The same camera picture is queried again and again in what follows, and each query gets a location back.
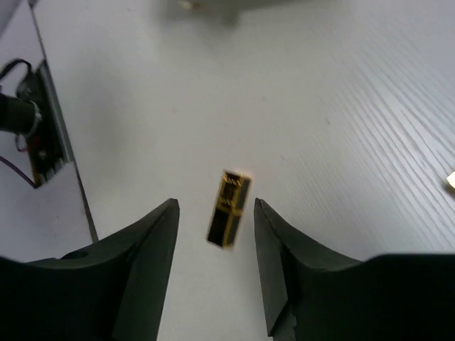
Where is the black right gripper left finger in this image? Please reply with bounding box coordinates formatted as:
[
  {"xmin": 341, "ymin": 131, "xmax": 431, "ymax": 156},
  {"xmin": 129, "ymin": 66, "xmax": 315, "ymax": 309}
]
[{"xmin": 1, "ymin": 198, "xmax": 179, "ymax": 340}]

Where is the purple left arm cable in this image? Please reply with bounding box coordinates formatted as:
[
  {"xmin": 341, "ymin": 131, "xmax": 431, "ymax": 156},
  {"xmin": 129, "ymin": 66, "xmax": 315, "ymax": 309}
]
[{"xmin": 0, "ymin": 156, "xmax": 40, "ymax": 188}]

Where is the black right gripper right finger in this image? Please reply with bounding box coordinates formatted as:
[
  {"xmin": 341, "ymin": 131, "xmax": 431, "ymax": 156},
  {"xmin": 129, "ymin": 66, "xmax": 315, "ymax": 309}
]
[{"xmin": 254, "ymin": 199, "xmax": 454, "ymax": 340}]

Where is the rose gold lipstick tube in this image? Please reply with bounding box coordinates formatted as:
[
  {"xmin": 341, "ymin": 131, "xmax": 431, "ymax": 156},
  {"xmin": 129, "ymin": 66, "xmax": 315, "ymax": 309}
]
[{"xmin": 445, "ymin": 171, "xmax": 455, "ymax": 194}]

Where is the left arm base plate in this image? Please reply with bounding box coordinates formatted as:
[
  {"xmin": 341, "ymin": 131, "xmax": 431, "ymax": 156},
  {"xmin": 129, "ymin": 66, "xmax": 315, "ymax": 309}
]
[{"xmin": 16, "ymin": 61, "xmax": 75, "ymax": 187}]

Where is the gold patterned square lipstick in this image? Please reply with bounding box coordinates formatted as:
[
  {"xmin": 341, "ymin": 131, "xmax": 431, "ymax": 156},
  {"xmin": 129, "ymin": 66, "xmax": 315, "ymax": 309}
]
[{"xmin": 206, "ymin": 170, "xmax": 252, "ymax": 249}]

